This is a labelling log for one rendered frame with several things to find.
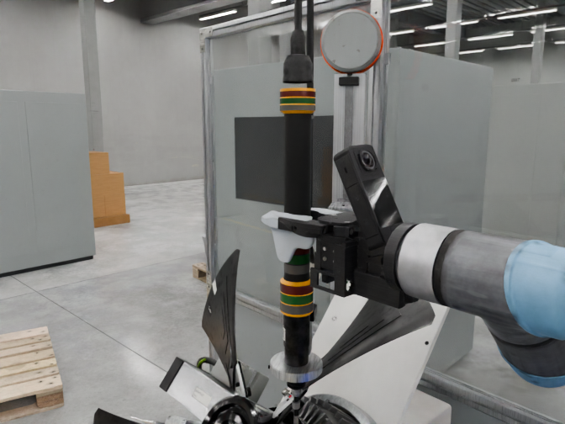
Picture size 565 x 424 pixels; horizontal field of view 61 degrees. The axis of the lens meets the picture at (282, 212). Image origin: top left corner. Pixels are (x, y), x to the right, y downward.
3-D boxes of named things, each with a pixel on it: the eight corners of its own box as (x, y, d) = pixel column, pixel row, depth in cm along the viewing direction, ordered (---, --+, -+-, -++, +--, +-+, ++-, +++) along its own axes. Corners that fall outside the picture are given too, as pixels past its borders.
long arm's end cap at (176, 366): (216, 377, 117) (182, 360, 110) (199, 406, 115) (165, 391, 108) (208, 373, 119) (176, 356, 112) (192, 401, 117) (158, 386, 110)
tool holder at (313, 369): (279, 348, 71) (279, 284, 69) (327, 353, 70) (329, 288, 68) (264, 379, 63) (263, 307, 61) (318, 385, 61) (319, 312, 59)
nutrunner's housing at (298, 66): (285, 377, 68) (285, 34, 60) (313, 380, 67) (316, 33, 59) (278, 392, 64) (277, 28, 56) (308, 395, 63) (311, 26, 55)
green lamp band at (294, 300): (283, 292, 66) (283, 283, 66) (315, 294, 65) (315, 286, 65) (276, 304, 62) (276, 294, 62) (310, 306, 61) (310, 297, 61)
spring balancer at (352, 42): (322, 76, 131) (318, 74, 125) (323, 14, 129) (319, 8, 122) (382, 75, 128) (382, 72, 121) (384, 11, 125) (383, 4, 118)
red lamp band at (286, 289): (283, 283, 66) (283, 274, 65) (315, 285, 65) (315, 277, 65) (276, 294, 61) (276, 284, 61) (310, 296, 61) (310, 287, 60)
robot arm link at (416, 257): (434, 235, 43) (477, 223, 49) (391, 227, 46) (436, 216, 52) (430, 315, 44) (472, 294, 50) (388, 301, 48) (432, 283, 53)
